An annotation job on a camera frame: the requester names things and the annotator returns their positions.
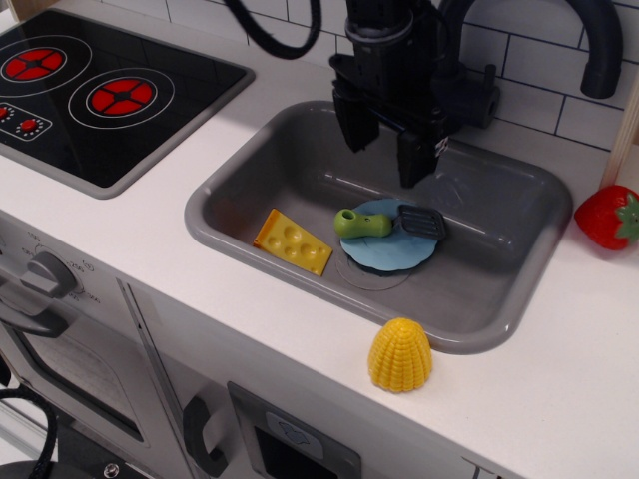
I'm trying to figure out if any grey oven door handle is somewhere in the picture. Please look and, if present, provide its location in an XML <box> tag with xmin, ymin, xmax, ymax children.
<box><xmin>1</xmin><ymin>277</ymin><xmax>69</xmax><ymax>338</ymax></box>

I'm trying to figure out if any black braided cable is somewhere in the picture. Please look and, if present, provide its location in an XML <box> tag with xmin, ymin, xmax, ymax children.
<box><xmin>223</xmin><ymin>0</ymin><xmax>321</xmax><ymax>60</ymax></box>

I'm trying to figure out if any black toy stove top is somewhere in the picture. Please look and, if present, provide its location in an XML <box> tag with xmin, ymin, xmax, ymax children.
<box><xmin>1</xmin><ymin>9</ymin><xmax>255</xmax><ymax>199</ymax></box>

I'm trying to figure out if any green handled grey spatula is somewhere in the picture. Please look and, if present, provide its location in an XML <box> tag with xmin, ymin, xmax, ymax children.
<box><xmin>333</xmin><ymin>204</ymin><xmax>446</xmax><ymax>240</ymax></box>

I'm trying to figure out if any wooden shelf post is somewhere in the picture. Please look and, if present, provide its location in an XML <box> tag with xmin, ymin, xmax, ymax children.
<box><xmin>599</xmin><ymin>77</ymin><xmax>638</xmax><ymax>192</ymax></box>

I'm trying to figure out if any yellow corn cob piece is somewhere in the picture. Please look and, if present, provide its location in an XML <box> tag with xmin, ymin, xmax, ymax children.
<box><xmin>367</xmin><ymin>317</ymin><xmax>432</xmax><ymax>393</ymax></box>

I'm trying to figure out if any grey plastic sink basin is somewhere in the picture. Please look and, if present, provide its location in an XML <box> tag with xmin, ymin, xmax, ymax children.
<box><xmin>185</xmin><ymin>102</ymin><xmax>572</xmax><ymax>354</ymax></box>

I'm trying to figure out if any red toy strawberry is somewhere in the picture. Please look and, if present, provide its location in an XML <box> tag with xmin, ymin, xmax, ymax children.
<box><xmin>574</xmin><ymin>185</ymin><xmax>638</xmax><ymax>250</ymax></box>

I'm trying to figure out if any yellow cheese wedge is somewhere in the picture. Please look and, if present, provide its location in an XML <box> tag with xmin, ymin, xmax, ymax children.
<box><xmin>253</xmin><ymin>209</ymin><xmax>332</xmax><ymax>276</ymax></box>

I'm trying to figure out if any dark grey cabinet handle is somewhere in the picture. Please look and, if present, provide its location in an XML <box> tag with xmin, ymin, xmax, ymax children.
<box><xmin>182</xmin><ymin>396</ymin><xmax>229</xmax><ymax>478</ymax></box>

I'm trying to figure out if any blue round plate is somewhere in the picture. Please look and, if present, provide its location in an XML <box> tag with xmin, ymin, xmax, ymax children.
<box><xmin>339</xmin><ymin>199</ymin><xmax>438</xmax><ymax>271</ymax></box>

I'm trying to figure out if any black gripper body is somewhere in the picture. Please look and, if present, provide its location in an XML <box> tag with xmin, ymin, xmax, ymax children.
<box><xmin>329</xmin><ymin>27</ymin><xmax>454</xmax><ymax>136</ymax></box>

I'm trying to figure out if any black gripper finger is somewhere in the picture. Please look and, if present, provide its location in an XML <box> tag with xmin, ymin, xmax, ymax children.
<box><xmin>332</xmin><ymin>89</ymin><xmax>379</xmax><ymax>153</ymax></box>
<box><xmin>397</xmin><ymin>131</ymin><xmax>444</xmax><ymax>189</ymax></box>

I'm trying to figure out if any black cable lower left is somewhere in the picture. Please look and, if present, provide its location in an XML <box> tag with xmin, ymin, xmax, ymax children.
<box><xmin>0</xmin><ymin>387</ymin><xmax>60</xmax><ymax>479</ymax></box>

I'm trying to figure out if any grey dishwasher control panel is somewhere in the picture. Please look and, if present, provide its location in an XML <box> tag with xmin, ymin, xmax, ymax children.
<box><xmin>227</xmin><ymin>382</ymin><xmax>362</xmax><ymax>479</ymax></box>

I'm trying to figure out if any grey oven knob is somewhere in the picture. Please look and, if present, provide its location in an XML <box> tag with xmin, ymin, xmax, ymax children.
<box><xmin>20</xmin><ymin>250</ymin><xmax>78</xmax><ymax>298</ymax></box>

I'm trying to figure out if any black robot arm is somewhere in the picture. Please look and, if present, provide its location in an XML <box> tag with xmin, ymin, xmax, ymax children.
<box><xmin>329</xmin><ymin>1</ymin><xmax>450</xmax><ymax>189</ymax></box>

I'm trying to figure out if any dark grey faucet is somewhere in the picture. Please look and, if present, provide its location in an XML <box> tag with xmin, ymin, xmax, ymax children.
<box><xmin>430</xmin><ymin>0</ymin><xmax>624</xmax><ymax>129</ymax></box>

